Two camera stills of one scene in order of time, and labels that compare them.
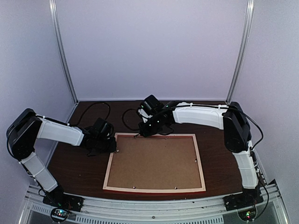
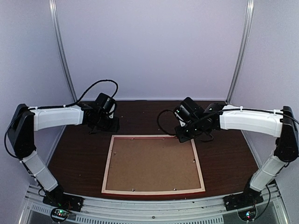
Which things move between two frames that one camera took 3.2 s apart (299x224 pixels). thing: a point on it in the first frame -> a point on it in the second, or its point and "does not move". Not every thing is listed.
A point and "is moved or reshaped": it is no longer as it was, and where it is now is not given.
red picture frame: (196, 191) is moved or reshaped
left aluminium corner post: (53, 8) does not move
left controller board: (59, 214) does not move
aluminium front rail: (271, 209) does not move
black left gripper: (112, 148) -> (115, 127)
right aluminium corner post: (243, 49) does not move
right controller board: (248, 214) does not move
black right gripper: (146, 132) -> (182, 137)
